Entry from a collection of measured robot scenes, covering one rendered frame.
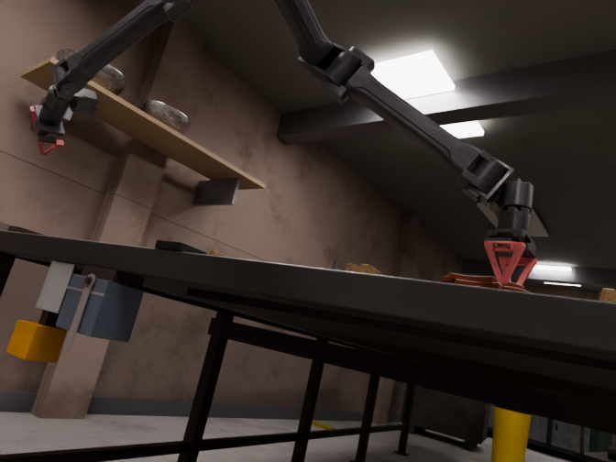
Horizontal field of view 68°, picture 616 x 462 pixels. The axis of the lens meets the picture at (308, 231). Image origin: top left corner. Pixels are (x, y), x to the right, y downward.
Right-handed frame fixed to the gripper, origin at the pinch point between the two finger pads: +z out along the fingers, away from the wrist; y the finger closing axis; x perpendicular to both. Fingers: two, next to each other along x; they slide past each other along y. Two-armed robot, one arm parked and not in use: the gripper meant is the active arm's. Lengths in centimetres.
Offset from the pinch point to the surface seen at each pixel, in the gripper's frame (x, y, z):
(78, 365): -282, -82, 60
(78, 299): -79, 36, 18
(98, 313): -71, 35, 20
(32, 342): -91, 37, 30
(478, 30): -74, -165, -204
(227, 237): -293, -190, -63
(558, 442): -97, -771, 80
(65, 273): -92, 35, 13
